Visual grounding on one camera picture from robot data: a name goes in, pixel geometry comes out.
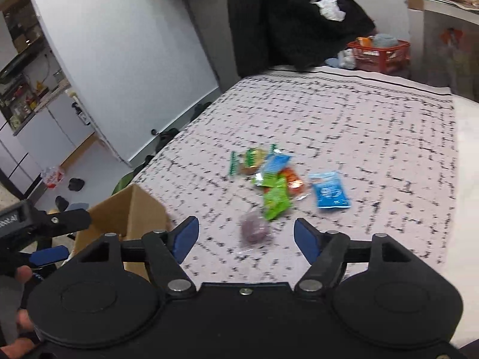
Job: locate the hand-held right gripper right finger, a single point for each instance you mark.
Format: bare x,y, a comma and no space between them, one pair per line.
307,239

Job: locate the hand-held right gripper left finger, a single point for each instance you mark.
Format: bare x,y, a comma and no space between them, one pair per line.
187,237

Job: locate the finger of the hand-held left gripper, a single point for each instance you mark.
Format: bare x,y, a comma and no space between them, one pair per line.
63,220
48,256

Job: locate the purple snack packet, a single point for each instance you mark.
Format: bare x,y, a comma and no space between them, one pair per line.
254,230

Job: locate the light blue snack packet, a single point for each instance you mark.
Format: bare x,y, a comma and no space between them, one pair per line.
331,190

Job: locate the brown cardboard box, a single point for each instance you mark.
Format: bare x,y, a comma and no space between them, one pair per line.
123,209

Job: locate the person's left hand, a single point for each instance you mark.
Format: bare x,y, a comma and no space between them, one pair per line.
22,273

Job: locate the black slipper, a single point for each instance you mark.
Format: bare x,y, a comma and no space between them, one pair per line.
76,184
61,202

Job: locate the red white plastic bag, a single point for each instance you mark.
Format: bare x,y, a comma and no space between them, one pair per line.
52,176

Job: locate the lime green snack packet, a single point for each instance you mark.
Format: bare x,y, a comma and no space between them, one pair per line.
277,198

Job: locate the small orange snack packet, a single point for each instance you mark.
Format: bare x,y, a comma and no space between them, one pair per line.
295,184

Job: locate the green cloth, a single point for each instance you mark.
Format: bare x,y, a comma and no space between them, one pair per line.
121,185

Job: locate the blue white striped snack packet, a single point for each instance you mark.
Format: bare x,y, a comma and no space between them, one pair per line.
276,163

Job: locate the white kitchen cabinet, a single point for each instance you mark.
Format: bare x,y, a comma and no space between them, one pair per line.
48,138

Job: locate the green-edged round cake packet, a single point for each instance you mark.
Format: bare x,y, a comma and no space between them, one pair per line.
249,159

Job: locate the narrow white rack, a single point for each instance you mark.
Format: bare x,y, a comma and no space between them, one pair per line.
93,123

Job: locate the black shoe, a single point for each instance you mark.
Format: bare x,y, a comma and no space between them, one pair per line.
202,110
167,136

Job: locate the black white patterned blanket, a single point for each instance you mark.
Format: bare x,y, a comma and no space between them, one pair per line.
355,119

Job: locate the cluttered kitchen shelf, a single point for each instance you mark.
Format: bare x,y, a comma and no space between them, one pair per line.
26,82

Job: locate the red plastic basket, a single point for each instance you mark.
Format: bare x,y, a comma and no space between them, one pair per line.
381,58

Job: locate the grey blue cloth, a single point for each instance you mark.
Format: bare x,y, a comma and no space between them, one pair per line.
383,40

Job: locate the black coat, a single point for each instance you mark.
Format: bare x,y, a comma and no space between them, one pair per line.
284,26

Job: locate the crumpled white cloth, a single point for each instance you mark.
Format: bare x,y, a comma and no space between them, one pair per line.
329,7

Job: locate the white desk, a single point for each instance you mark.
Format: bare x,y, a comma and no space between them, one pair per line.
449,11

